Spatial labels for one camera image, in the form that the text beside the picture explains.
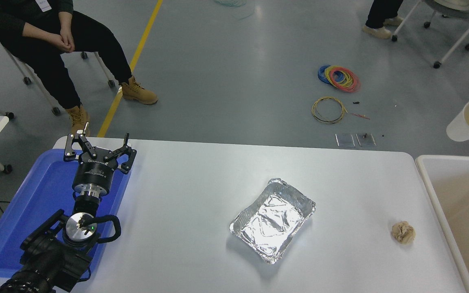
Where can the white chair with grey seat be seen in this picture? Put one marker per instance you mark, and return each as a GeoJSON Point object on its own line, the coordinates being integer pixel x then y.
{"type": "Point", "coordinates": [454, 6]}

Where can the white wheeled chair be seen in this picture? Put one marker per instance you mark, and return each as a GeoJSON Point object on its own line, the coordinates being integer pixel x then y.
{"type": "Point", "coordinates": [56, 110]}

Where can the white name badge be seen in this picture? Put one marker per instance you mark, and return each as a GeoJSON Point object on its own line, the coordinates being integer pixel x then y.
{"type": "Point", "coordinates": [44, 5]}

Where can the seated person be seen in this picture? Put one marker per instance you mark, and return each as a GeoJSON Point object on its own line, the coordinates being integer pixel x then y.
{"type": "Point", "coordinates": [88, 40]}

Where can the standing person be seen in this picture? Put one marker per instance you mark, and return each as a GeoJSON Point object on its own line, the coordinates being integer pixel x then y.
{"type": "Point", "coordinates": [383, 16]}

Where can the seated person's right hand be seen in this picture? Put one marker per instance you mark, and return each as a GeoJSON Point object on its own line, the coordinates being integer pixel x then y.
{"type": "Point", "coordinates": [57, 42]}

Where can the clear square plate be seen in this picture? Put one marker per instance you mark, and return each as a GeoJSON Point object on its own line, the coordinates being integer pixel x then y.
{"type": "Point", "coordinates": [345, 140]}
{"type": "Point", "coordinates": [366, 140]}

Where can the silver foil tray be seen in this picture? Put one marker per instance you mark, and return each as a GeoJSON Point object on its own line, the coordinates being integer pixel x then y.
{"type": "Point", "coordinates": [273, 219]}

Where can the crumpled tan paper ball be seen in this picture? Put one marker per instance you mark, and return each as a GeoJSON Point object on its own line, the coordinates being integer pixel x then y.
{"type": "Point", "coordinates": [403, 232]}

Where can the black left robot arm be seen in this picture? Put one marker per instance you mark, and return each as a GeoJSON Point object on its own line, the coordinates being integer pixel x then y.
{"type": "Point", "coordinates": [51, 260]}

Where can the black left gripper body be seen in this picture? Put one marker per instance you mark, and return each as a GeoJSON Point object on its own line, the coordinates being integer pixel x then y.
{"type": "Point", "coordinates": [94, 175]}

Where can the blue plastic tray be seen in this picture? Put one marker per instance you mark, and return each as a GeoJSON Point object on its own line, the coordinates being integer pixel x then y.
{"type": "Point", "coordinates": [35, 203]}

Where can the seated person's left hand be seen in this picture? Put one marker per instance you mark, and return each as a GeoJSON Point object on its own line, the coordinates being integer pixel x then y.
{"type": "Point", "coordinates": [69, 40]}

